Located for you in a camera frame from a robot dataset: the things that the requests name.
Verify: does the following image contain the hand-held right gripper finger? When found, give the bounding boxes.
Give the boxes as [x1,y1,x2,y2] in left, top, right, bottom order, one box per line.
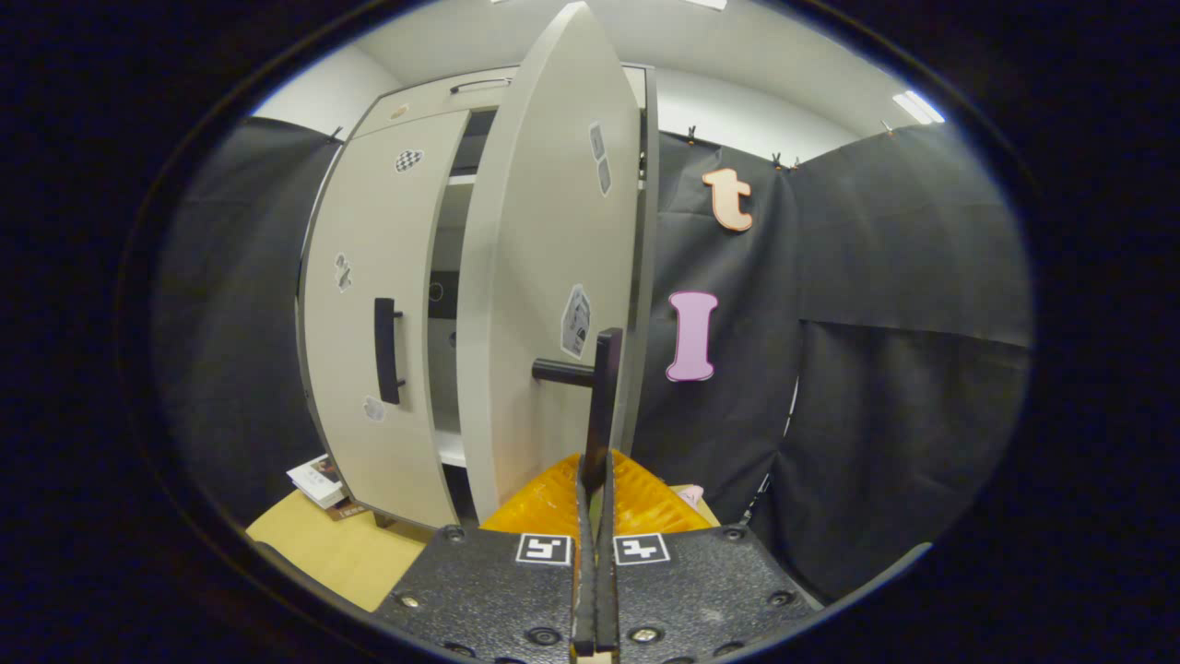
[596,450,824,664]
[373,452,598,664]

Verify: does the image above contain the grey double-door shoe cabinet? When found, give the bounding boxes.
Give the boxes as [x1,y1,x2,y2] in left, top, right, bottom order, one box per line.
[295,0,660,531]

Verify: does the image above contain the shoe cabinet door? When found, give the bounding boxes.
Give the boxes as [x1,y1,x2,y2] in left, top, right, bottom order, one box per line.
[456,0,646,525]
[297,109,473,531]

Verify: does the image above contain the illustrated white book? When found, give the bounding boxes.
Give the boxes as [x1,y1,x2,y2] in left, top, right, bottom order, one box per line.
[286,454,349,510]

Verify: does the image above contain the black backdrop cloth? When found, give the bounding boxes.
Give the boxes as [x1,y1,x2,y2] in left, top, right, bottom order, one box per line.
[152,115,1033,605]

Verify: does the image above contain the small ceiling light panel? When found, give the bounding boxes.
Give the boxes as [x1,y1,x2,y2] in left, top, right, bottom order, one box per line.
[892,89,946,125]

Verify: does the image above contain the cabinet drawer front with handle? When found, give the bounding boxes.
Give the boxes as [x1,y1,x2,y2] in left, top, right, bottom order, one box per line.
[355,65,646,139]

